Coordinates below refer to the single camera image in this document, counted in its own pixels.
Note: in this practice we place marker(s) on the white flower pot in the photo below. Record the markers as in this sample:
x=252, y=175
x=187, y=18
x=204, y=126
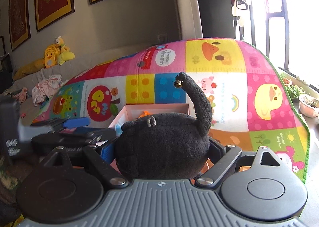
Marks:
x=309, y=110

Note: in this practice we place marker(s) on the dark framed picture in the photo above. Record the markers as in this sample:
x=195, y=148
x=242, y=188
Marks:
x=2, y=45

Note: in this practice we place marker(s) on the colourful cartoon play mat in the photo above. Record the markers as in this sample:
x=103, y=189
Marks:
x=224, y=67

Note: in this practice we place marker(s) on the pink cardboard box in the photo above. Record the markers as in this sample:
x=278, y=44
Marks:
x=162, y=111

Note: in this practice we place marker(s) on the black plush cat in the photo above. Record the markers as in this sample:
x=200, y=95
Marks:
x=162, y=147

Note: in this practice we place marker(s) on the yellow cushion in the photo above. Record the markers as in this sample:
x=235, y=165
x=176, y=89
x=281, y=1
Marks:
x=30, y=68

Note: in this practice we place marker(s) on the small pink cloth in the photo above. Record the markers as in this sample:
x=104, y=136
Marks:
x=21, y=95

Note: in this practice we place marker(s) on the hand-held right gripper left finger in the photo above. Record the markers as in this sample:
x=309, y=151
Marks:
x=108, y=153

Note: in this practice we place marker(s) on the white wall socket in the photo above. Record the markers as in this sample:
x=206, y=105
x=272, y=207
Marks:
x=162, y=37

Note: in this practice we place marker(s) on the black window frame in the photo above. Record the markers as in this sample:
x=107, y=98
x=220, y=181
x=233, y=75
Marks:
x=286, y=17

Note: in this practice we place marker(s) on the grey sofa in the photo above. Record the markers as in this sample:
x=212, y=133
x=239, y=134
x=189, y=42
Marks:
x=26, y=112

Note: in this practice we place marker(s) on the orange-haired figurine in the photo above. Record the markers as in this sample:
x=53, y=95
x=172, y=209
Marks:
x=145, y=114

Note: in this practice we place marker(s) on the yellow duck plush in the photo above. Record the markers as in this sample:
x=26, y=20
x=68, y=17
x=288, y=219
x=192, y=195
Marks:
x=51, y=57

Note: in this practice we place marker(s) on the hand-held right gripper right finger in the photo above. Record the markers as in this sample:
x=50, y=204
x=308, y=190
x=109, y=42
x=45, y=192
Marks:
x=216, y=149

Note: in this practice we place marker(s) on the small green plant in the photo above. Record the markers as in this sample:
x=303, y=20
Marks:
x=294, y=87

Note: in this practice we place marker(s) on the camouflage cloth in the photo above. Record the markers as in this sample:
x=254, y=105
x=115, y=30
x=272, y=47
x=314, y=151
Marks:
x=7, y=187

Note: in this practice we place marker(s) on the dark curtain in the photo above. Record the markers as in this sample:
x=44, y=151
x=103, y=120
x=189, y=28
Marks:
x=214, y=0

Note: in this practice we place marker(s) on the pink white baby clothes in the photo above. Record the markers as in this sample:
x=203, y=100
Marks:
x=44, y=90

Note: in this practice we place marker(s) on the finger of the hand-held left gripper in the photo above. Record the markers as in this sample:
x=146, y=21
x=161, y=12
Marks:
x=74, y=122
x=44, y=146

